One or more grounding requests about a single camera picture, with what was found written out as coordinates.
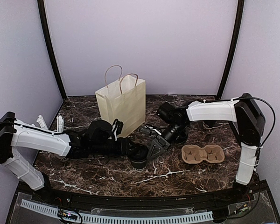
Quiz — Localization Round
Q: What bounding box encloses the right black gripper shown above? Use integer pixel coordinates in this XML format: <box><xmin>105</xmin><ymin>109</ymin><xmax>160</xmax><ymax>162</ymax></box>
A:
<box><xmin>147</xmin><ymin>121</ymin><xmax>188</xmax><ymax>160</ymax></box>

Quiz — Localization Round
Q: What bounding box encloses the left black corner post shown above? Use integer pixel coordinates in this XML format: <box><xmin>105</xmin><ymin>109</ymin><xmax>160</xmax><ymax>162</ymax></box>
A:
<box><xmin>37</xmin><ymin>0</ymin><xmax>67</xmax><ymax>101</ymax></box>

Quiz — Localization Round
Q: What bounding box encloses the cream paper bag with handles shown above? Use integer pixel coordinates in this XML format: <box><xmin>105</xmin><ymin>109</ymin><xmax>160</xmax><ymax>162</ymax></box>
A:
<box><xmin>95</xmin><ymin>73</ymin><xmax>146</xmax><ymax>138</ymax></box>

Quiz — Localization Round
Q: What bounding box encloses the black front frame rail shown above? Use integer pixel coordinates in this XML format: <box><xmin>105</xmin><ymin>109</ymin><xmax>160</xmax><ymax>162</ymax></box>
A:
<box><xmin>14</xmin><ymin>179</ymin><xmax>266</xmax><ymax>210</ymax></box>

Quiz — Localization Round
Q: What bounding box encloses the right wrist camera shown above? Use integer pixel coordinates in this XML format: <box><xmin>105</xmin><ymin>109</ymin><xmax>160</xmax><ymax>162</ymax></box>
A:
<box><xmin>139</xmin><ymin>125</ymin><xmax>162</xmax><ymax>136</ymax></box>

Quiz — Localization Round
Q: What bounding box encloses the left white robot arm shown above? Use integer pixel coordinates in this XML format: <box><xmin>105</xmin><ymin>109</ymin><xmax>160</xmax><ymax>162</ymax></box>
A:
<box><xmin>0</xmin><ymin>112</ymin><xmax>148</xmax><ymax>203</ymax></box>

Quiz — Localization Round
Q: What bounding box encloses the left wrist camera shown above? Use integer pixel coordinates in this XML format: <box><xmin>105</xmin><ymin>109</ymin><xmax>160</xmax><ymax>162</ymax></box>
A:
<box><xmin>112</xmin><ymin>119</ymin><xmax>124</xmax><ymax>141</ymax></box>

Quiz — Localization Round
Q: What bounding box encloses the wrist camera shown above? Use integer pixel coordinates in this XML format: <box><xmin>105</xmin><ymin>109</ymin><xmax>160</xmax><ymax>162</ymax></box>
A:
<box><xmin>139</xmin><ymin>125</ymin><xmax>162</xmax><ymax>136</ymax></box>
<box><xmin>112</xmin><ymin>119</ymin><xmax>124</xmax><ymax>141</ymax></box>

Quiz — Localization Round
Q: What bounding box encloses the white cup holding straws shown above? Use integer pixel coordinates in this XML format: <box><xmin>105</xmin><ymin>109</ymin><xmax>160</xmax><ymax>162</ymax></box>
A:
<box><xmin>58</xmin><ymin>157</ymin><xmax>69</xmax><ymax>162</ymax></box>

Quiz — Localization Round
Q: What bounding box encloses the grey slotted cable duct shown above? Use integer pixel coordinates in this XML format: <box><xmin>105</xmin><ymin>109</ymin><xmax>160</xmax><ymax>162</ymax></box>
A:
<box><xmin>20</xmin><ymin>199</ymin><xmax>213</xmax><ymax>224</ymax></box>

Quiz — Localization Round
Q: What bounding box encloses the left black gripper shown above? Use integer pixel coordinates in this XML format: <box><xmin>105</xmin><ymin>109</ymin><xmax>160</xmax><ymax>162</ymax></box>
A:
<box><xmin>91</xmin><ymin>137</ymin><xmax>139</xmax><ymax>158</ymax></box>

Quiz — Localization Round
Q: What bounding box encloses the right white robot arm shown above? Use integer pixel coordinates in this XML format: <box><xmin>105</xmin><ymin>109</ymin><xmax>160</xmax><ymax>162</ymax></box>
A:
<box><xmin>147</xmin><ymin>93</ymin><xmax>266</xmax><ymax>203</ymax></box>

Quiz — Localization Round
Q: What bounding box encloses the right black corner post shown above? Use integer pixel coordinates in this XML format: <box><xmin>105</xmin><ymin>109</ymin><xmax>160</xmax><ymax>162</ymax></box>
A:
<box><xmin>216</xmin><ymin>0</ymin><xmax>245</xmax><ymax>99</ymax></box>

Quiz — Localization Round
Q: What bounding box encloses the brown pulp cup carrier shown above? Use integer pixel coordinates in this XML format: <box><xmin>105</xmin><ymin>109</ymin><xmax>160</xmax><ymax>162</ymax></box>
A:
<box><xmin>181</xmin><ymin>145</ymin><xmax>225</xmax><ymax>164</ymax></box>

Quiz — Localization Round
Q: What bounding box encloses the black corner post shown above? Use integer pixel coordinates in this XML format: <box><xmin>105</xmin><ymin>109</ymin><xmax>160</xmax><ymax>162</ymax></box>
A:
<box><xmin>37</xmin><ymin>0</ymin><xmax>67</xmax><ymax>101</ymax></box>
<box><xmin>216</xmin><ymin>0</ymin><xmax>245</xmax><ymax>99</ymax></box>

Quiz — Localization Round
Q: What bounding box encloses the stack of black coffee lids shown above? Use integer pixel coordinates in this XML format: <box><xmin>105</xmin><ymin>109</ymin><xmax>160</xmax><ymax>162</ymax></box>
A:
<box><xmin>173</xmin><ymin>132</ymin><xmax>188</xmax><ymax>144</ymax></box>

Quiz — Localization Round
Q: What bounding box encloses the single black paper coffee cup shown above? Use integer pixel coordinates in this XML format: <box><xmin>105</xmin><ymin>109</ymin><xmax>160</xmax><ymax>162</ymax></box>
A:
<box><xmin>131</xmin><ymin>160</ymin><xmax>147</xmax><ymax>170</ymax></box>

